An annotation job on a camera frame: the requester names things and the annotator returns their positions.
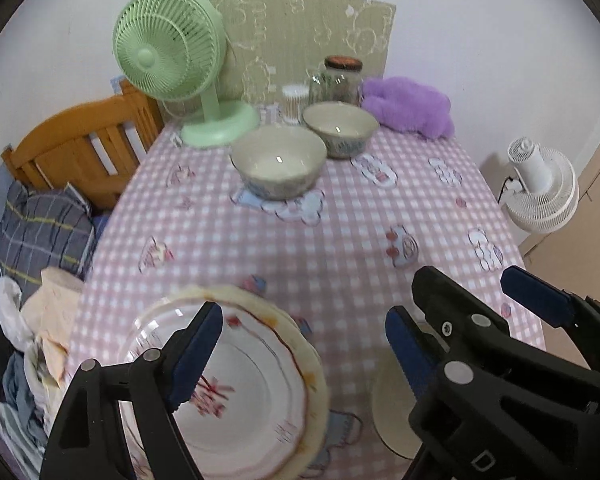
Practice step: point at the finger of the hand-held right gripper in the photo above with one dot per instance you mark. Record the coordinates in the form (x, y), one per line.
(540, 295)
(455, 300)

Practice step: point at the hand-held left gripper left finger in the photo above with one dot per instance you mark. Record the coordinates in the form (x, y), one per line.
(195, 355)

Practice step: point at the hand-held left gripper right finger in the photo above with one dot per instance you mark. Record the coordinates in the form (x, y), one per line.
(407, 355)

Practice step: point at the white plate with red pattern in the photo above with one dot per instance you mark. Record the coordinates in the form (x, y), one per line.
(240, 410)

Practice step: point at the round beige coaster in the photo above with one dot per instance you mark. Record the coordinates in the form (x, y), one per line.
(392, 410)

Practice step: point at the white desk fan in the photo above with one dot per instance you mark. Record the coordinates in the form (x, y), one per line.
(540, 185)

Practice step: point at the pink checked tablecloth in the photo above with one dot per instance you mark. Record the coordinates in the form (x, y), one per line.
(355, 220)

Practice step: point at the cream cloth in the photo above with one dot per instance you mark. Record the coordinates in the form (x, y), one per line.
(55, 310)

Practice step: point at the blue and white printed coaster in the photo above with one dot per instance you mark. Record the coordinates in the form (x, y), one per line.
(295, 207)

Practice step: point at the pile of clothes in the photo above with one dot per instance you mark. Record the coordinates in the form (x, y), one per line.
(20, 410)

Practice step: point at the white plastic bag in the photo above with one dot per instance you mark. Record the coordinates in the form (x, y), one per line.
(10, 310)

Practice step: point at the plaid grey pillow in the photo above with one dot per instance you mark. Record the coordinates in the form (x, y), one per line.
(45, 235)

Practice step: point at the purple plush toy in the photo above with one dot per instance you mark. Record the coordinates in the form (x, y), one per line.
(410, 107)

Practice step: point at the cream bowl with floral print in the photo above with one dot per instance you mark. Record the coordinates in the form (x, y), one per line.
(277, 167)

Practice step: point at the cream bowl with blue print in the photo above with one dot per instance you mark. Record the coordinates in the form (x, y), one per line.
(340, 127)

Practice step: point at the glass jar with dark lid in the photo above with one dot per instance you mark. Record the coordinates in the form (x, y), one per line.
(342, 80)

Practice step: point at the cotton swab container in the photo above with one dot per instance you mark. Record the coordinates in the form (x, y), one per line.
(295, 105)

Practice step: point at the clear glass cup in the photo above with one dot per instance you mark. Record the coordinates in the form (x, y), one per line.
(317, 87)

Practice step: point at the green desk fan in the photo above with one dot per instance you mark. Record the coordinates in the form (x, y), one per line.
(175, 55)

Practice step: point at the green printed backdrop board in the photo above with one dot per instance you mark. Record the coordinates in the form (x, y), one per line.
(290, 35)

